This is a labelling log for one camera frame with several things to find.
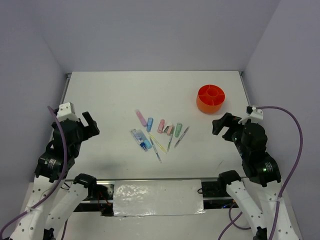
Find clear purple pen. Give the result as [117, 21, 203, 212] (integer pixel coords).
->
[174, 126, 190, 148]

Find green correction tape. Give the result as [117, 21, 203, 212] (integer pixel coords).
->
[174, 122, 183, 138]

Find clear green pen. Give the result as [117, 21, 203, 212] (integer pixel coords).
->
[167, 133, 174, 153]

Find clear yellow pen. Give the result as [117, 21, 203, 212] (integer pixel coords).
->
[148, 132, 167, 154]

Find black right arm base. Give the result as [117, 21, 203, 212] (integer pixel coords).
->
[197, 181, 234, 210]

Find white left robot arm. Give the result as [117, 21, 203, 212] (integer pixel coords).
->
[9, 103, 100, 240]

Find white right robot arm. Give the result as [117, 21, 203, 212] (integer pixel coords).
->
[212, 109, 299, 240]

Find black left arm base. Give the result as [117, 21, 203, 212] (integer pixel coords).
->
[73, 184, 115, 217]

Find orange round organizer container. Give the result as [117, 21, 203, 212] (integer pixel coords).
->
[196, 84, 226, 114]

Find silver foil sheet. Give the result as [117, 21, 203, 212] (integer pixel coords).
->
[113, 179, 205, 217]

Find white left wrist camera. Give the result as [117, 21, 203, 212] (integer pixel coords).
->
[56, 102, 78, 122]

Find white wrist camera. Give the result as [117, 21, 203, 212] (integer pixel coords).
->
[238, 106, 264, 125]
[56, 102, 78, 122]

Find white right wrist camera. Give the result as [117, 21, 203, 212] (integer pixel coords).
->
[238, 106, 264, 125]

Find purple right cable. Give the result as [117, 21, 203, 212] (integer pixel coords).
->
[217, 106, 304, 240]

